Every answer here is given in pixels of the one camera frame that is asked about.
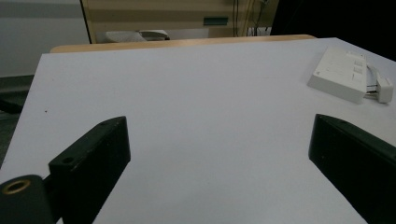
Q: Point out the black curtain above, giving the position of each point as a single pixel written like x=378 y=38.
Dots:
x=339 y=21

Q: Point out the white power strip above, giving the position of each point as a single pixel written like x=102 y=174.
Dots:
x=339 y=73

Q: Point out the wooden table edge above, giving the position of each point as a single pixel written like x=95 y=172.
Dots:
x=174 y=43

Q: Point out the green label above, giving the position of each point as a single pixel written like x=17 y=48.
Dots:
x=215 y=20

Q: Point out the white plug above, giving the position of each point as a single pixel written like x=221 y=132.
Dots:
x=384 y=88

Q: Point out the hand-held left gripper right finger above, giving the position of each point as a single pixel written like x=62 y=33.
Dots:
x=358 y=158

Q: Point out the grey white device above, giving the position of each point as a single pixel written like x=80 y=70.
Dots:
x=137 y=35

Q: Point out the beige wooden cabinet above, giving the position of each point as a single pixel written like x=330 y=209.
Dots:
x=174 y=17

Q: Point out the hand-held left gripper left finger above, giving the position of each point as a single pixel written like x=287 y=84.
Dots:
x=90 y=161

